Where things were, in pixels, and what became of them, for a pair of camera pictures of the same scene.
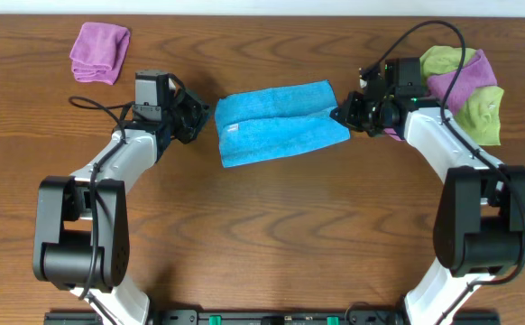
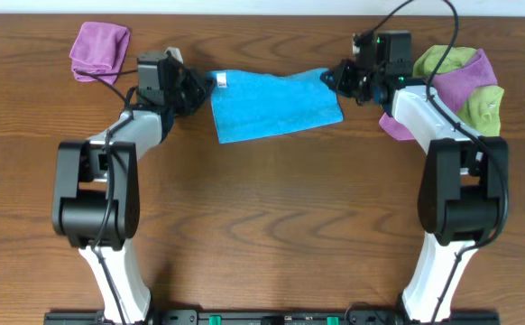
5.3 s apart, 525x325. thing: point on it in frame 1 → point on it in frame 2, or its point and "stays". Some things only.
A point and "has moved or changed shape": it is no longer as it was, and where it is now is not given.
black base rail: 276,318 stays
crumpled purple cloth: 476,73 stays
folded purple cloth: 98,52 stays
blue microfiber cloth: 267,125 has moved or changed shape
